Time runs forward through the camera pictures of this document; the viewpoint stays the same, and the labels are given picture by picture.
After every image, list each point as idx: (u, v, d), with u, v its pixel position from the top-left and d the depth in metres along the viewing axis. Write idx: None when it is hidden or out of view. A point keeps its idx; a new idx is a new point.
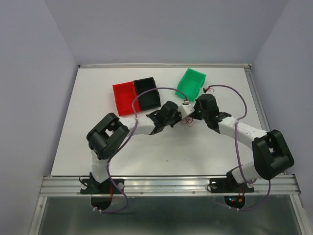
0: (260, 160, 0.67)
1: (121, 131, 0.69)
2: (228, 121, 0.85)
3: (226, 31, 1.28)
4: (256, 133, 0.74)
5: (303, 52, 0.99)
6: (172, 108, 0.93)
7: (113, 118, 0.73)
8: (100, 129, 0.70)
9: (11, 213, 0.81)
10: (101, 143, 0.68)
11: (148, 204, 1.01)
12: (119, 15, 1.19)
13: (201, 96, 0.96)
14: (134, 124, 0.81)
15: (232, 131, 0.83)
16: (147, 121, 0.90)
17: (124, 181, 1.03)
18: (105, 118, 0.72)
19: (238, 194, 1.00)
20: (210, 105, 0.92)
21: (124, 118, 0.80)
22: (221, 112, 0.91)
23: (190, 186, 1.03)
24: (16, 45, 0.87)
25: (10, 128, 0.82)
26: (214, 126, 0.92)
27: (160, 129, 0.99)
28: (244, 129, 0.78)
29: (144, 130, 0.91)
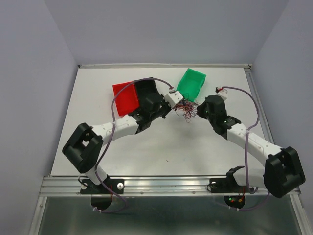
0: (271, 178, 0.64)
1: (94, 143, 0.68)
2: (237, 129, 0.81)
3: (227, 31, 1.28)
4: (269, 148, 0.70)
5: (303, 52, 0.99)
6: (154, 101, 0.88)
7: (86, 129, 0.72)
8: (75, 143, 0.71)
9: (11, 213, 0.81)
10: (78, 157, 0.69)
11: (148, 204, 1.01)
12: (119, 15, 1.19)
13: (209, 99, 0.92)
14: (110, 131, 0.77)
15: (241, 141, 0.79)
16: (129, 121, 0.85)
17: (124, 181, 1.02)
18: (78, 130, 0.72)
19: (238, 194, 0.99)
20: (219, 109, 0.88)
21: (99, 126, 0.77)
22: (230, 118, 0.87)
23: (190, 186, 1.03)
24: (16, 45, 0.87)
25: (10, 128, 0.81)
26: (222, 131, 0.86)
27: (146, 126, 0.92)
28: (256, 142, 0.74)
29: (128, 131, 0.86)
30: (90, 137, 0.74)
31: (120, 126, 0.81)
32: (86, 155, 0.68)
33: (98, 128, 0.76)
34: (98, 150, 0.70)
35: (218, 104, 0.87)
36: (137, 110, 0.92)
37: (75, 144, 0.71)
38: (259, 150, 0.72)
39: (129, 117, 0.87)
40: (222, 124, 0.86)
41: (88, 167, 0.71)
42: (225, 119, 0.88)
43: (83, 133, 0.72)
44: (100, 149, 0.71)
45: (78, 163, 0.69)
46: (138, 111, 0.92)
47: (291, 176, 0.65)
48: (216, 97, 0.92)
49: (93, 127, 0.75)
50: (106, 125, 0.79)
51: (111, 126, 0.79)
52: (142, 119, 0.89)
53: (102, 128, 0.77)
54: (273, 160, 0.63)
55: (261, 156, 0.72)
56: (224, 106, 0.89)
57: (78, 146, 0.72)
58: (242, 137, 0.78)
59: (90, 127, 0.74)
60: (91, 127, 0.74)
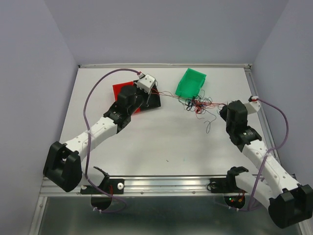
0: (279, 211, 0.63)
1: (71, 162, 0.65)
2: (256, 147, 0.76)
3: (226, 31, 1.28)
4: (285, 180, 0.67)
5: (303, 52, 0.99)
6: (128, 96, 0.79)
7: (59, 148, 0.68)
8: (52, 165, 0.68)
9: (11, 213, 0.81)
10: (61, 179, 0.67)
11: (148, 204, 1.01)
12: (118, 15, 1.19)
13: (232, 105, 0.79)
14: (86, 142, 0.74)
15: (257, 161, 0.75)
16: (106, 124, 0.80)
17: (124, 181, 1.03)
18: (51, 152, 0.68)
19: (238, 193, 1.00)
20: (241, 119, 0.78)
21: (73, 140, 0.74)
22: (251, 131, 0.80)
23: (191, 186, 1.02)
24: (16, 44, 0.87)
25: (10, 128, 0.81)
26: (237, 143, 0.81)
27: (127, 122, 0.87)
28: (273, 169, 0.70)
29: (109, 134, 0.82)
30: (67, 154, 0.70)
31: (96, 133, 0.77)
32: (67, 176, 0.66)
33: (73, 143, 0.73)
34: (78, 166, 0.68)
35: (242, 113, 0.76)
36: (112, 107, 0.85)
37: (54, 166, 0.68)
38: (274, 179, 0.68)
39: (105, 118, 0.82)
40: (240, 136, 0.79)
41: (73, 184, 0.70)
42: (244, 130, 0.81)
43: (57, 153, 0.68)
44: (78, 165, 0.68)
45: (61, 184, 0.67)
46: (114, 108, 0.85)
47: (298, 210, 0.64)
48: (241, 103, 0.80)
49: (67, 143, 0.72)
50: (81, 136, 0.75)
51: (86, 137, 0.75)
52: (120, 117, 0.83)
53: (77, 140, 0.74)
54: (286, 196, 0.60)
55: (274, 185, 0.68)
56: (248, 116, 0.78)
57: (57, 166, 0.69)
58: (259, 159, 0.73)
59: (64, 144, 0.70)
60: (64, 144, 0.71)
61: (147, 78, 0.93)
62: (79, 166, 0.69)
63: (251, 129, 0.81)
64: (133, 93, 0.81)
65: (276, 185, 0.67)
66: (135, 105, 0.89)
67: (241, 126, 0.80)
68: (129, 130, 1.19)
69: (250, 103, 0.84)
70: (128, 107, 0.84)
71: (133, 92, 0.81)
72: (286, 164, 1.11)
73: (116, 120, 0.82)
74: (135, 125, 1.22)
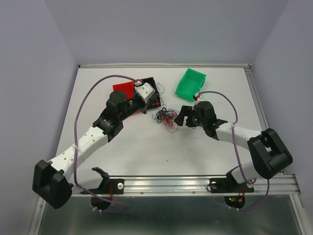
0: (256, 159, 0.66)
1: (56, 182, 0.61)
2: (224, 127, 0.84)
3: (226, 31, 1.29)
4: (251, 133, 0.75)
5: (303, 52, 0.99)
6: (118, 103, 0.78)
7: (45, 167, 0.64)
8: (39, 183, 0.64)
9: (11, 213, 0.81)
10: (49, 197, 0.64)
11: (148, 204, 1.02)
12: (118, 15, 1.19)
13: (199, 104, 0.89)
14: (73, 159, 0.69)
15: (228, 135, 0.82)
16: (95, 135, 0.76)
17: (124, 180, 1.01)
18: (36, 171, 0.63)
19: (238, 194, 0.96)
20: (210, 113, 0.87)
21: (59, 156, 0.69)
22: (218, 119, 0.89)
23: (190, 186, 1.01)
24: (16, 44, 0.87)
25: (10, 128, 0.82)
26: (213, 134, 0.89)
27: (119, 129, 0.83)
28: (239, 131, 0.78)
29: (100, 144, 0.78)
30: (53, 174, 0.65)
31: (83, 147, 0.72)
32: (55, 195, 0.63)
33: (58, 160, 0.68)
34: (65, 185, 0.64)
35: (208, 110, 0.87)
36: (103, 114, 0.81)
37: (41, 183, 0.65)
38: (242, 137, 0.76)
39: (95, 128, 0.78)
40: (212, 127, 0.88)
41: (63, 199, 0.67)
42: (214, 122, 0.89)
43: (44, 172, 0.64)
44: (66, 183, 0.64)
45: (50, 200, 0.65)
46: (104, 115, 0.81)
47: (276, 155, 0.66)
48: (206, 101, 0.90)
49: (52, 162, 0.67)
50: (68, 152, 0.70)
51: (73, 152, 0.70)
52: (111, 125, 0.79)
53: (63, 157, 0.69)
54: (254, 140, 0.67)
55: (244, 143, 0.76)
56: (214, 110, 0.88)
57: (45, 182, 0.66)
58: (228, 131, 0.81)
59: (49, 163, 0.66)
60: (49, 163, 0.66)
61: (144, 87, 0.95)
62: (67, 184, 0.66)
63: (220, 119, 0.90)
64: (123, 100, 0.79)
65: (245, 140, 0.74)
66: (126, 112, 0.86)
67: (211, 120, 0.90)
68: (129, 130, 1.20)
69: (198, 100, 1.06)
70: (120, 115, 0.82)
71: (123, 100, 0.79)
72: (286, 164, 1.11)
73: (106, 128, 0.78)
74: (134, 125, 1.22)
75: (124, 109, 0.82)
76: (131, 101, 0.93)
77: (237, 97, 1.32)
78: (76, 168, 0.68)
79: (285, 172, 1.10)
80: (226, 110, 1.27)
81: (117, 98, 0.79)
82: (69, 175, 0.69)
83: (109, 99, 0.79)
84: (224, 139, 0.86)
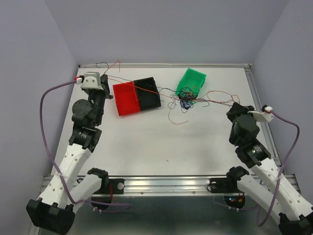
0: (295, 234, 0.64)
1: (55, 215, 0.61)
2: (267, 169, 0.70)
3: (227, 31, 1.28)
4: (300, 205, 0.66)
5: (303, 52, 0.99)
6: (84, 114, 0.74)
7: (36, 205, 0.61)
8: (38, 221, 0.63)
9: (11, 214, 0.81)
10: (52, 228, 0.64)
11: (149, 204, 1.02)
12: (118, 14, 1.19)
13: (241, 121, 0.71)
14: (62, 187, 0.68)
15: (269, 182, 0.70)
16: (76, 154, 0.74)
17: (124, 180, 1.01)
18: (30, 212, 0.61)
19: (238, 194, 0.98)
20: (252, 136, 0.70)
21: (47, 190, 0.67)
22: (260, 147, 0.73)
23: (191, 186, 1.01)
24: (16, 44, 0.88)
25: (9, 128, 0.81)
26: (246, 161, 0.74)
27: (99, 136, 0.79)
28: (287, 193, 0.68)
29: (84, 160, 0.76)
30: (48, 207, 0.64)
31: (68, 172, 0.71)
32: (59, 225, 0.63)
33: (47, 193, 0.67)
34: (66, 213, 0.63)
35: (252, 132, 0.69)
36: (75, 128, 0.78)
37: (40, 219, 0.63)
38: (288, 203, 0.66)
39: (72, 146, 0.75)
40: (249, 153, 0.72)
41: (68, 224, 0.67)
42: (252, 147, 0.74)
43: (37, 210, 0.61)
44: (65, 212, 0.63)
45: (55, 230, 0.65)
46: (77, 128, 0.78)
47: None
48: (251, 117, 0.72)
49: (42, 198, 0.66)
50: (54, 182, 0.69)
51: (59, 181, 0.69)
52: (87, 135, 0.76)
53: (52, 189, 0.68)
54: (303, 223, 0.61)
55: (288, 210, 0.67)
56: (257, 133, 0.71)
57: None
58: (272, 181, 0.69)
59: (38, 199, 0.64)
60: (40, 199, 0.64)
61: (88, 79, 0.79)
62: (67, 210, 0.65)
63: (261, 146, 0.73)
64: (88, 108, 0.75)
65: (292, 211, 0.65)
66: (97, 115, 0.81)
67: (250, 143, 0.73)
68: (129, 130, 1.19)
69: (263, 113, 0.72)
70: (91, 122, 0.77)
71: (87, 108, 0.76)
72: (286, 164, 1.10)
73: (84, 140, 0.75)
74: (135, 125, 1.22)
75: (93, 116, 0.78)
76: (93, 100, 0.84)
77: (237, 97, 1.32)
78: (69, 195, 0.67)
79: (286, 173, 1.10)
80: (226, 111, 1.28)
81: (79, 109, 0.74)
82: (65, 202, 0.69)
83: (74, 113, 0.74)
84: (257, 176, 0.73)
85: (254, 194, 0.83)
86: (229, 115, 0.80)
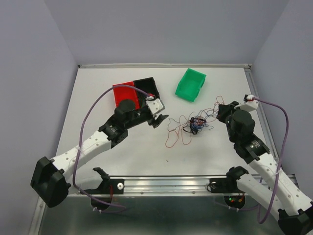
0: (293, 228, 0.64)
1: (54, 181, 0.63)
2: (265, 164, 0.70)
3: (226, 31, 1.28)
4: (299, 199, 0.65)
5: (303, 53, 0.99)
6: (126, 111, 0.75)
7: (46, 164, 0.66)
8: (38, 180, 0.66)
9: (11, 213, 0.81)
10: (45, 194, 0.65)
11: (148, 204, 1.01)
12: (118, 14, 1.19)
13: (237, 115, 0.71)
14: (74, 160, 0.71)
15: (268, 177, 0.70)
16: (100, 140, 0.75)
17: (124, 180, 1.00)
18: (37, 167, 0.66)
19: (238, 194, 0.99)
20: (248, 131, 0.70)
21: (61, 156, 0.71)
22: (257, 141, 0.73)
23: (190, 186, 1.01)
24: (16, 44, 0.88)
25: (9, 128, 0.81)
26: (245, 156, 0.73)
27: (122, 137, 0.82)
28: (286, 188, 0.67)
29: (103, 149, 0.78)
30: (53, 172, 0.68)
31: (86, 150, 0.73)
32: (51, 193, 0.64)
33: (60, 159, 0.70)
34: (63, 184, 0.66)
35: (248, 127, 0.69)
36: (110, 120, 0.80)
37: (40, 179, 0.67)
38: (287, 198, 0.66)
39: (100, 132, 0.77)
40: (247, 148, 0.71)
41: (57, 199, 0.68)
42: (250, 142, 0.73)
43: (44, 169, 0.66)
44: (63, 184, 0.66)
45: (44, 199, 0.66)
46: (111, 121, 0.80)
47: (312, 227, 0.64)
48: (246, 111, 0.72)
49: (54, 160, 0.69)
50: (70, 153, 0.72)
51: (75, 153, 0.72)
52: (116, 132, 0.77)
53: (65, 157, 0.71)
54: (302, 217, 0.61)
55: (287, 204, 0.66)
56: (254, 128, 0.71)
57: (44, 180, 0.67)
58: (271, 176, 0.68)
59: (50, 161, 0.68)
60: (52, 161, 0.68)
61: (156, 103, 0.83)
62: (65, 183, 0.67)
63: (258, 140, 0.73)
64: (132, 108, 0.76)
65: (291, 206, 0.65)
66: (132, 122, 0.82)
67: (247, 137, 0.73)
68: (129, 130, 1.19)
69: (247, 103, 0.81)
70: (125, 123, 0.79)
71: (131, 108, 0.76)
72: (286, 164, 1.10)
73: (110, 135, 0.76)
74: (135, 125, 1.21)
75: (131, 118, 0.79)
76: (140, 112, 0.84)
77: (229, 99, 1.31)
78: (76, 170, 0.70)
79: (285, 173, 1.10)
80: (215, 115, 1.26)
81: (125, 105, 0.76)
82: (68, 175, 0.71)
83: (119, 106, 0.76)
84: (257, 171, 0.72)
85: (254, 193, 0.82)
86: (221, 116, 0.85)
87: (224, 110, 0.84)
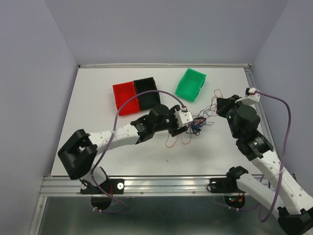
0: (294, 227, 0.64)
1: (87, 153, 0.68)
2: (269, 162, 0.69)
3: (226, 31, 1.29)
4: (301, 199, 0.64)
5: (303, 53, 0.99)
6: (161, 114, 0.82)
7: (82, 136, 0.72)
8: (70, 149, 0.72)
9: (11, 213, 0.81)
10: (70, 164, 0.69)
11: (148, 204, 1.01)
12: (118, 14, 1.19)
13: (241, 111, 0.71)
14: (107, 140, 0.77)
15: (270, 176, 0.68)
16: (130, 132, 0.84)
17: (124, 181, 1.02)
18: (74, 136, 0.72)
19: (238, 194, 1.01)
20: (253, 128, 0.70)
21: (97, 134, 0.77)
22: (260, 138, 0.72)
23: (190, 186, 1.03)
24: (16, 44, 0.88)
25: (9, 128, 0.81)
26: (248, 152, 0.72)
27: (148, 137, 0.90)
28: (289, 187, 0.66)
29: (130, 140, 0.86)
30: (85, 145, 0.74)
31: (119, 136, 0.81)
32: (78, 163, 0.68)
33: (96, 136, 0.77)
34: (91, 160, 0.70)
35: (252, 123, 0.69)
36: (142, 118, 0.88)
37: (72, 149, 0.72)
38: (290, 198, 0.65)
39: (131, 126, 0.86)
40: (251, 145, 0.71)
41: (79, 173, 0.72)
42: (254, 139, 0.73)
43: (79, 140, 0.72)
44: (92, 159, 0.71)
45: (69, 169, 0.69)
46: (142, 120, 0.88)
47: None
48: (251, 107, 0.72)
49: (91, 134, 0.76)
50: (105, 133, 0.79)
51: (109, 135, 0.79)
52: (145, 130, 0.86)
53: (100, 136, 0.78)
54: (304, 217, 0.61)
55: (289, 203, 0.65)
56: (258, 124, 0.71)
57: (74, 151, 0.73)
58: (274, 175, 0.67)
59: (87, 134, 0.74)
60: (88, 134, 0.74)
61: (187, 114, 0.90)
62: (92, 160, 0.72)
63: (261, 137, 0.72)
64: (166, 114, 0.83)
65: (294, 206, 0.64)
66: (162, 125, 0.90)
67: (251, 134, 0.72)
68: None
69: (249, 97, 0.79)
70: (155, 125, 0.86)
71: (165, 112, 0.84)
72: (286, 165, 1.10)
73: (139, 130, 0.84)
74: None
75: (161, 122, 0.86)
76: (168, 119, 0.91)
77: None
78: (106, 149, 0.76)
79: None
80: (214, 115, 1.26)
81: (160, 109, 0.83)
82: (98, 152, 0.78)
83: (154, 108, 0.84)
84: (260, 169, 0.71)
85: (255, 192, 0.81)
86: (220, 111, 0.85)
87: (227, 105, 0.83)
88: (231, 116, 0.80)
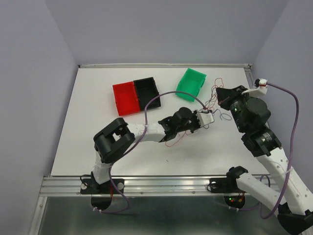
0: (297, 226, 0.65)
1: (125, 139, 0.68)
2: (277, 160, 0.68)
3: (226, 31, 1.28)
4: (307, 199, 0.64)
5: (303, 53, 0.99)
6: (184, 117, 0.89)
7: (122, 124, 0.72)
8: (107, 133, 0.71)
9: (11, 213, 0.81)
10: (106, 148, 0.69)
11: (149, 203, 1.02)
12: (118, 15, 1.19)
13: (251, 105, 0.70)
14: (141, 131, 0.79)
15: (276, 174, 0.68)
16: (159, 129, 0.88)
17: (124, 180, 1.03)
18: (114, 123, 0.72)
19: (238, 194, 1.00)
20: (261, 123, 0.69)
21: (132, 125, 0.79)
22: (269, 133, 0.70)
23: (190, 186, 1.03)
24: (16, 45, 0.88)
25: (9, 128, 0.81)
26: (255, 149, 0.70)
27: (171, 137, 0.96)
28: (295, 187, 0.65)
29: (156, 137, 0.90)
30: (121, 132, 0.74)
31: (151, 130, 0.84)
32: (115, 148, 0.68)
33: (131, 127, 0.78)
34: (127, 147, 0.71)
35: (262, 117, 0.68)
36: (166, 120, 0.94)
37: (109, 134, 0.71)
38: (296, 199, 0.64)
39: (159, 124, 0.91)
40: (258, 140, 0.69)
41: (113, 158, 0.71)
42: (261, 134, 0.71)
43: (119, 127, 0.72)
44: (128, 147, 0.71)
45: (104, 152, 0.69)
46: (167, 121, 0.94)
47: None
48: (259, 101, 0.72)
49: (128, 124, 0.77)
50: (139, 125, 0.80)
51: (143, 128, 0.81)
52: (167, 129, 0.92)
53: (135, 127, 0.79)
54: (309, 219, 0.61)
55: (293, 203, 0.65)
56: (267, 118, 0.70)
57: (110, 136, 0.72)
58: (281, 174, 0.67)
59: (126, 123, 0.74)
60: (126, 124, 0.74)
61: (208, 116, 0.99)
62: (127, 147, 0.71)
63: (270, 132, 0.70)
64: (189, 117, 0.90)
65: (299, 206, 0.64)
66: (184, 126, 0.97)
67: (257, 129, 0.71)
68: None
69: (258, 88, 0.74)
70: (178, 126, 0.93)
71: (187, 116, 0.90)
72: None
73: (165, 130, 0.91)
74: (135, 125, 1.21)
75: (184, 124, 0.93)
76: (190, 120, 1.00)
77: None
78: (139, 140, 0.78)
79: None
80: (216, 115, 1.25)
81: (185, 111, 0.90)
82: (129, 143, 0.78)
83: (179, 111, 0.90)
84: (266, 166, 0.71)
85: (256, 192, 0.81)
86: (223, 103, 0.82)
87: (232, 97, 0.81)
88: (236, 109, 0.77)
